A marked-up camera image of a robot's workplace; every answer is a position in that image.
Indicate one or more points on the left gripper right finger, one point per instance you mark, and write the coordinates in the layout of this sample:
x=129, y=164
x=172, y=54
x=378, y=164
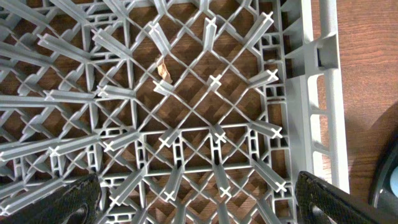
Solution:
x=320, y=202

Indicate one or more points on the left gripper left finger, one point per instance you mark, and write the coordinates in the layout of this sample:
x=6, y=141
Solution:
x=77, y=202

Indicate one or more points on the light blue plastic cup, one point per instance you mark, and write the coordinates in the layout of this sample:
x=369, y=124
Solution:
x=394, y=181

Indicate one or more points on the grey dishwasher rack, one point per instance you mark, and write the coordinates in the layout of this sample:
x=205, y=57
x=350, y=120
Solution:
x=256, y=97

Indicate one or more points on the round black serving tray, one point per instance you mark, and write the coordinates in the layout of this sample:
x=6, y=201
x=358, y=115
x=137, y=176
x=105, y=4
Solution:
x=380, y=195

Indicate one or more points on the small brown food scrap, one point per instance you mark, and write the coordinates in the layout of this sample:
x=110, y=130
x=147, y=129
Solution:
x=162, y=69

